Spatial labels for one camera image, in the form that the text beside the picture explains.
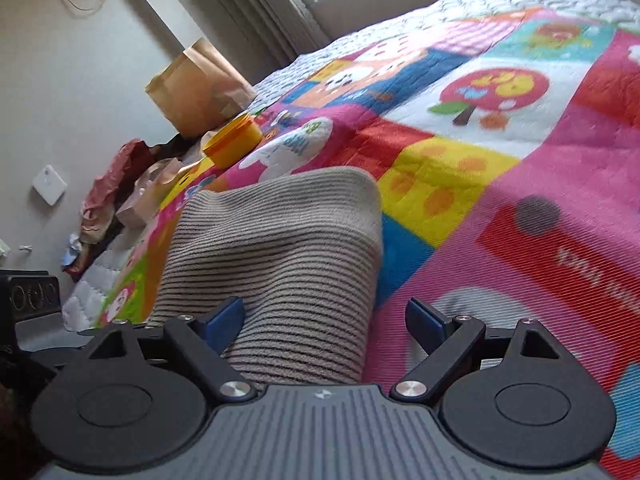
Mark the beige striped knit garment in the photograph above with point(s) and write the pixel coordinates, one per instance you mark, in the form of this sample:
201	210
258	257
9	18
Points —
280	260

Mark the blue white crumpled cloth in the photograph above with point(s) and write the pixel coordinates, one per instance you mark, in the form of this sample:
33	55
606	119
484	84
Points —
74	255

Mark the brown paper bag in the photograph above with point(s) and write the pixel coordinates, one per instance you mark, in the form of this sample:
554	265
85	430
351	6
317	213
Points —
200	90

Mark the white wall-mounted device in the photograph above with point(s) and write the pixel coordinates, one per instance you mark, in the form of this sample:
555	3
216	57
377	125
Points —
49	185

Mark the red pink clothes pile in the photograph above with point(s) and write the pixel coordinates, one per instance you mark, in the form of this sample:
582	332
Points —
120	165

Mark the pale pink cardboard box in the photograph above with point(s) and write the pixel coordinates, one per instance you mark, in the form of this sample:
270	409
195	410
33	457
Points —
145	200

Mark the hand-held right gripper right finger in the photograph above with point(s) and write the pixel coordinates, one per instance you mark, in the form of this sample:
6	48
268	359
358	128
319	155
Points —
425	325

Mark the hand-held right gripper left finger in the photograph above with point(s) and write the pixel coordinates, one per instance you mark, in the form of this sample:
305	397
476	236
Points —
225	325

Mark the grey curtain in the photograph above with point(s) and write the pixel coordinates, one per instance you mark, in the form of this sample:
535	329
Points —
260	10

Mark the yellow orange round container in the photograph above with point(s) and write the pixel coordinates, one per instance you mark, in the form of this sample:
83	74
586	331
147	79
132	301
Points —
232	142

